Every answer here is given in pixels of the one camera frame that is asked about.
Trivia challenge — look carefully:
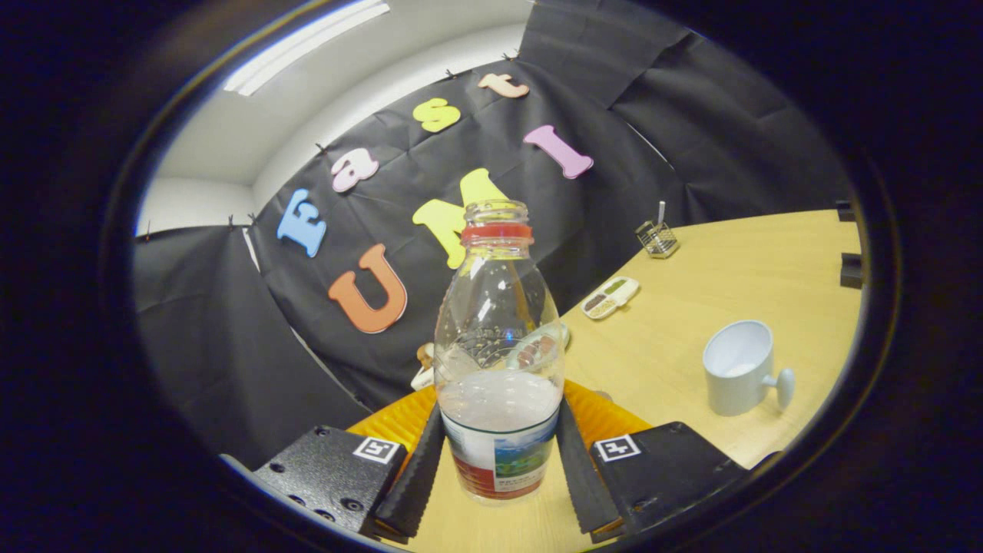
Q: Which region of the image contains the long ceiling light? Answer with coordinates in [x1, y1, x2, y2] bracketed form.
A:
[223, 0, 391, 97]

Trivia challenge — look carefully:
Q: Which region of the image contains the clear juice bottle red label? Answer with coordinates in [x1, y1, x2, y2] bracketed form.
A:
[434, 200, 567, 506]

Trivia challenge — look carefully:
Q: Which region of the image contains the wooden table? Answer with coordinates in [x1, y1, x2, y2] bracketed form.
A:
[346, 209, 865, 551]

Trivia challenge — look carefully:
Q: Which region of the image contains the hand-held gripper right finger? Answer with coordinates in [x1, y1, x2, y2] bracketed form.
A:
[554, 380, 750, 544]

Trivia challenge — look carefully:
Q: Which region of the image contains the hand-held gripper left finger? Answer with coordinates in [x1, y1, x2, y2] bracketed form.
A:
[253, 384, 447, 542]

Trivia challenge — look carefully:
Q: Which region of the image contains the white divided dish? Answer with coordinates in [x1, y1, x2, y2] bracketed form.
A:
[581, 276, 640, 320]

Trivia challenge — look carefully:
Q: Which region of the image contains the wire mesh holder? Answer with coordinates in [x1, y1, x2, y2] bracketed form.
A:
[636, 220, 680, 259]

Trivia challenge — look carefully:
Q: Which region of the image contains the pale blue cup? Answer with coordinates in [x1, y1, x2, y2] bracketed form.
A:
[703, 320, 796, 417]

